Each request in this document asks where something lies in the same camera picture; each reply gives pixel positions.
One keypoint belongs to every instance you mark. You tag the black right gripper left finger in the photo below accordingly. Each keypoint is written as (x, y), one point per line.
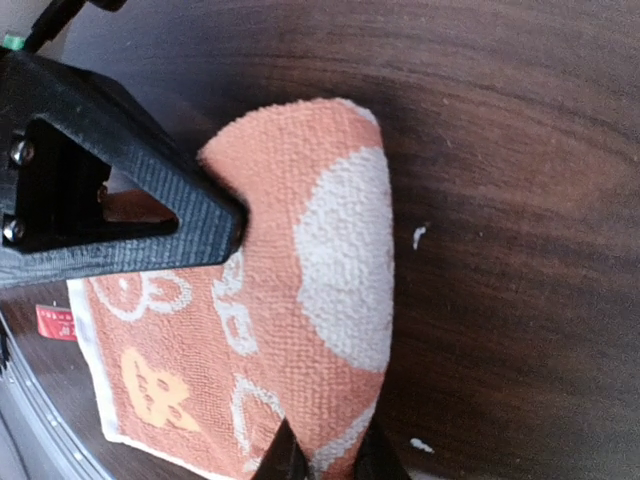
(284, 460)

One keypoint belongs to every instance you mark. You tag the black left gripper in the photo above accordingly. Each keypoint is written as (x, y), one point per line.
(63, 132)

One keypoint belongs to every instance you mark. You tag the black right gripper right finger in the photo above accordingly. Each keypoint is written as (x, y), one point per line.
(376, 458)

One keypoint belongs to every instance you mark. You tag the orange bunny pattern towel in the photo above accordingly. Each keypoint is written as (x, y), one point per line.
(199, 367)

